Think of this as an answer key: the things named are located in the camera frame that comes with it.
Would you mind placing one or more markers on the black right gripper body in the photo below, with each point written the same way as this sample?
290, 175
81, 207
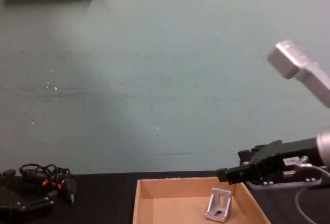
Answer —
273, 157

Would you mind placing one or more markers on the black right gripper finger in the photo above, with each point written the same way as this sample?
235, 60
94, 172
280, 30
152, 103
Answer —
246, 155
237, 175

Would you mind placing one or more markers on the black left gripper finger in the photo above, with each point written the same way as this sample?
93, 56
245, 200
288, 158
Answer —
7, 174
36, 206

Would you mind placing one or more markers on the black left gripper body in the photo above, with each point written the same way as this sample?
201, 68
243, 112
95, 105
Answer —
6, 195

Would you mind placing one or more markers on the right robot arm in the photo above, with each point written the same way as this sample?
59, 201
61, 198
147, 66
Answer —
291, 61

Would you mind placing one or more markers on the black table cloth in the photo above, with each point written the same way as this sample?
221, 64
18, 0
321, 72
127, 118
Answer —
103, 200

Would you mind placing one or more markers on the shallow brown cardboard tray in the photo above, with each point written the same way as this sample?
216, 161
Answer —
178, 208

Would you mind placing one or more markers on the silver metal angle bracket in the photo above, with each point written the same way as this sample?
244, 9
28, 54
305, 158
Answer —
213, 209

